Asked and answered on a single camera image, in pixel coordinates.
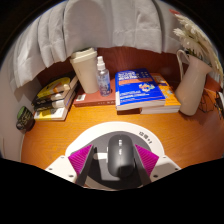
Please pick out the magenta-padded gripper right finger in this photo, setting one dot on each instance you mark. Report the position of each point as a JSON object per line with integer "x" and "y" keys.
{"x": 161, "y": 166}

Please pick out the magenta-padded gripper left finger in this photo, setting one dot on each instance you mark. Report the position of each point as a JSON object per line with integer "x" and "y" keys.
{"x": 63, "y": 166}

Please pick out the dark grey computer mouse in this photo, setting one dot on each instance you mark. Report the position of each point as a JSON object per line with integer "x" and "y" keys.
{"x": 120, "y": 155}

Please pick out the white and grey mouse pad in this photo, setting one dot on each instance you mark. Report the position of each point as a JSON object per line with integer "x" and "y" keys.
{"x": 100, "y": 131}

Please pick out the yellow and white book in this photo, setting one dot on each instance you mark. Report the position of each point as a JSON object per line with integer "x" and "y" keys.
{"x": 51, "y": 114}

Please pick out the dark mug with green inside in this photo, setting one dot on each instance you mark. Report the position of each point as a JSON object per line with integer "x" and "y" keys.
{"x": 25, "y": 119}

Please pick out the orange book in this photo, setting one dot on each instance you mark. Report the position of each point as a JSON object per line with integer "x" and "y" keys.
{"x": 171, "y": 101}

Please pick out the red-brown book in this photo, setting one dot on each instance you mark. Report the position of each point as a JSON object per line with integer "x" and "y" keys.
{"x": 93, "y": 100}

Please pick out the blue book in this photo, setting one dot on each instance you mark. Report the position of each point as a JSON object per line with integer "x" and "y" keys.
{"x": 138, "y": 88}

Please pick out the white jug vase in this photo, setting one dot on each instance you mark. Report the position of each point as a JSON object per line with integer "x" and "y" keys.
{"x": 193, "y": 85}

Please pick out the clear spray bottle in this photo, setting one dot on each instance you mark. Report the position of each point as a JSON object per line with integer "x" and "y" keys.
{"x": 103, "y": 80}

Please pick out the cream tumbler cup with lid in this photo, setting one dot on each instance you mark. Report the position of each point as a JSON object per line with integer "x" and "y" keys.
{"x": 86, "y": 71}

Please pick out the white curtain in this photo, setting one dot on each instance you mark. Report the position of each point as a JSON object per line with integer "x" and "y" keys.
{"x": 100, "y": 23}

